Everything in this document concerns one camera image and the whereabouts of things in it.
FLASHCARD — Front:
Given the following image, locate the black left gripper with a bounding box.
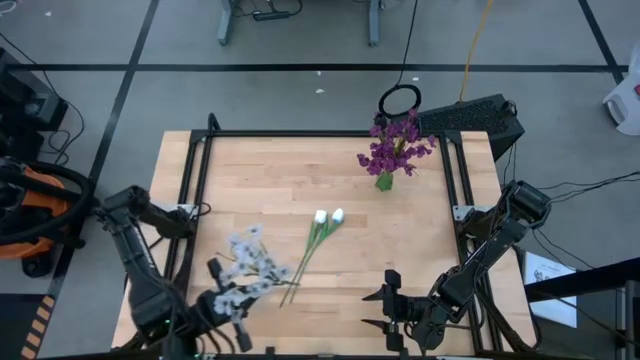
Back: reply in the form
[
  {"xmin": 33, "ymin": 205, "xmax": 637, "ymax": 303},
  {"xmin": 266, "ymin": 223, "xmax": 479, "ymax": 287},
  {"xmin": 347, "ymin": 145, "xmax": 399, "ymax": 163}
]
[{"xmin": 197, "ymin": 257, "xmax": 254, "ymax": 354}]

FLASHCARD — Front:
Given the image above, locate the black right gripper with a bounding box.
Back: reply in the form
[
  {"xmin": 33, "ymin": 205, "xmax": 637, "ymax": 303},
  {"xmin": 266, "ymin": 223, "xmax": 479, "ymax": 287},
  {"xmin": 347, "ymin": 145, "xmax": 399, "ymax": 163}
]
[{"xmin": 360, "ymin": 269, "xmax": 436, "ymax": 353}]

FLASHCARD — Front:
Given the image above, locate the white veined flower bunch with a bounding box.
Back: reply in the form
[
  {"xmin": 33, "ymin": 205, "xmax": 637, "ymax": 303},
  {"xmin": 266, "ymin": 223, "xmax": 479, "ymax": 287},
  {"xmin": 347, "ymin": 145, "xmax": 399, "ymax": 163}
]
[{"xmin": 212, "ymin": 223, "xmax": 301, "ymax": 321}]

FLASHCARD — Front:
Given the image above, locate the blue-white artificial tulip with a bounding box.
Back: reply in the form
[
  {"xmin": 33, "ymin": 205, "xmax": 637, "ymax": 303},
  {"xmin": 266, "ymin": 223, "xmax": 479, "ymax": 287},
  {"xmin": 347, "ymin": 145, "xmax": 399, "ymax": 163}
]
[{"xmin": 287, "ymin": 207, "xmax": 346, "ymax": 305}]

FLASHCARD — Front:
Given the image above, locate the purple artificial flower bunch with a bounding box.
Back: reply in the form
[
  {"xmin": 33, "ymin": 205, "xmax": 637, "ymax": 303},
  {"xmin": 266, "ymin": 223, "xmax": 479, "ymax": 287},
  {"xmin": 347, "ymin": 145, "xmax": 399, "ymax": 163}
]
[{"xmin": 356, "ymin": 107, "xmax": 439, "ymax": 179}]

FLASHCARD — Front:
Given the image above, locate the green glass vase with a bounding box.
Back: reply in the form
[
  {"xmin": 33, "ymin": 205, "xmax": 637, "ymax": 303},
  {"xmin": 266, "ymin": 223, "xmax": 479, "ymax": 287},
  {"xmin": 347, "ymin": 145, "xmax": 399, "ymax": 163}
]
[{"xmin": 374, "ymin": 171, "xmax": 395, "ymax": 193}]

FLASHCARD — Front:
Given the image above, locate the white printed paper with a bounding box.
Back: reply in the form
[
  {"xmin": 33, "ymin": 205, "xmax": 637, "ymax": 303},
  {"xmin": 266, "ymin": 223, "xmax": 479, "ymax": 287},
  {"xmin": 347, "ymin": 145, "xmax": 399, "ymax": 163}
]
[{"xmin": 523, "ymin": 251, "xmax": 579, "ymax": 330}]

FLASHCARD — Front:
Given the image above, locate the black metal beam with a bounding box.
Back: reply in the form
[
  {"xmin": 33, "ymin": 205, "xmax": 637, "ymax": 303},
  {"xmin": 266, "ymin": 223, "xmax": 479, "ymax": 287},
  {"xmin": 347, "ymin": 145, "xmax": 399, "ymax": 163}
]
[{"xmin": 524, "ymin": 257, "xmax": 640, "ymax": 304}]

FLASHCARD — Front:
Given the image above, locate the black perforated computer case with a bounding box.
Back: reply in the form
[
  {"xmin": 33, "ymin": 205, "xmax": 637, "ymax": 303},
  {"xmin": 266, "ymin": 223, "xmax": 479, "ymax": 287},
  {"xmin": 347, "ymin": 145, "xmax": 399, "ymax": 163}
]
[{"xmin": 417, "ymin": 93, "xmax": 526, "ymax": 162}]

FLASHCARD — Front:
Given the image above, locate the orange vacuum cleaner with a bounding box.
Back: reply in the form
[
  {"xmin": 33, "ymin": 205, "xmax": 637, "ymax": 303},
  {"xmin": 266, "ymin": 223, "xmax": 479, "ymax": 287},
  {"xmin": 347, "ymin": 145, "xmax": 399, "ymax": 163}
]
[{"xmin": 0, "ymin": 156, "xmax": 100, "ymax": 279}]

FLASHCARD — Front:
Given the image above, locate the black equipment stack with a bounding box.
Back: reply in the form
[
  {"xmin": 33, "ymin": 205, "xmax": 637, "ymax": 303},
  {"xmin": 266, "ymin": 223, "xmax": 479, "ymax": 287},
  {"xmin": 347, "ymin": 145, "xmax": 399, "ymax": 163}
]
[{"xmin": 0, "ymin": 47, "xmax": 70, "ymax": 161}]

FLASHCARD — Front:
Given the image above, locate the black power strip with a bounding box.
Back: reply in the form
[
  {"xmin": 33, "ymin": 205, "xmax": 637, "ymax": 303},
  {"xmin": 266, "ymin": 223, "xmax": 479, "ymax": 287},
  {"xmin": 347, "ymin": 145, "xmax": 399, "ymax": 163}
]
[{"xmin": 253, "ymin": 9, "xmax": 292, "ymax": 22}]

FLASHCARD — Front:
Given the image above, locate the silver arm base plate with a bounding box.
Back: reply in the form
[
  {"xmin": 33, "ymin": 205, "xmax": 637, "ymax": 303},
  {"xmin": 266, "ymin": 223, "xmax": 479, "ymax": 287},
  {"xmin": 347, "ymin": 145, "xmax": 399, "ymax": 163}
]
[
  {"xmin": 162, "ymin": 202, "xmax": 201, "ymax": 216},
  {"xmin": 452, "ymin": 204, "xmax": 484, "ymax": 221}
]

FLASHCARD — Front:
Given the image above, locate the black hanging cable with coil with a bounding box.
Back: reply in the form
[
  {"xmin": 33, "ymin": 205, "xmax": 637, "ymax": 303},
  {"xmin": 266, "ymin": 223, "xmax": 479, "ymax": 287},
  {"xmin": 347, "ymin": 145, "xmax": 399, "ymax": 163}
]
[{"xmin": 378, "ymin": 0, "xmax": 423, "ymax": 119}]

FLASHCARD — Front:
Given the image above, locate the yellow hanging cable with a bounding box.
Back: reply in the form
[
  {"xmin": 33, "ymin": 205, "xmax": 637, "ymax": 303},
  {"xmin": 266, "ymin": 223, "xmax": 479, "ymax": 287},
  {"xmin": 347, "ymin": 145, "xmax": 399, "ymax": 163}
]
[{"xmin": 458, "ymin": 0, "xmax": 495, "ymax": 104}]

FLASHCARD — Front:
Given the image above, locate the grey desk frame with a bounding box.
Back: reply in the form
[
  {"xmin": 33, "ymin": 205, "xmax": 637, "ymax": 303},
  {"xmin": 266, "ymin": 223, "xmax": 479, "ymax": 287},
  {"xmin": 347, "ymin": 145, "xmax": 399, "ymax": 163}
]
[{"xmin": 217, "ymin": 0, "xmax": 384, "ymax": 47}]

